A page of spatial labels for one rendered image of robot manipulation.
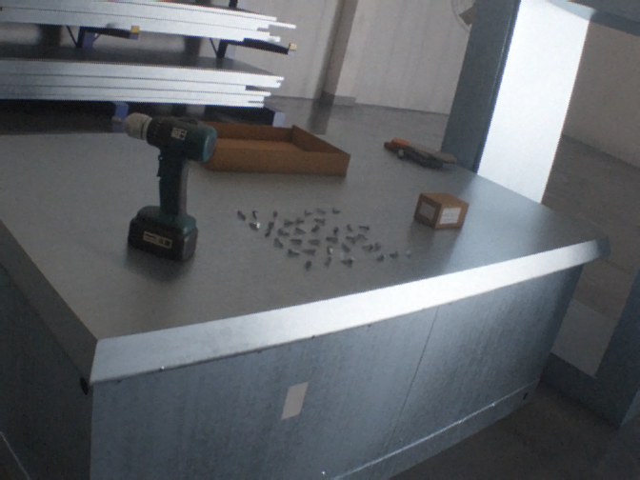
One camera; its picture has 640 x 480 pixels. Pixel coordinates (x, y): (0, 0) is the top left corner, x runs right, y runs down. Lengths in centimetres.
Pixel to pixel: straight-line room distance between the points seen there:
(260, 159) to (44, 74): 312
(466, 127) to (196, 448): 191
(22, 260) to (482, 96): 203
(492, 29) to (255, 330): 194
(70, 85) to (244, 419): 379
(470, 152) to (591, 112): 847
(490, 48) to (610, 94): 837
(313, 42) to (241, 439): 623
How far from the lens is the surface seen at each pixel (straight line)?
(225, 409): 125
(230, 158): 178
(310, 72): 738
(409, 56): 832
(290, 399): 135
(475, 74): 281
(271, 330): 112
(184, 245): 120
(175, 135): 116
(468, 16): 580
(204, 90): 535
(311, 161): 191
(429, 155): 245
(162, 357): 100
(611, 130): 1103
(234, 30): 542
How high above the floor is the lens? 114
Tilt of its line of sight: 18 degrees down
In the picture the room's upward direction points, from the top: 14 degrees clockwise
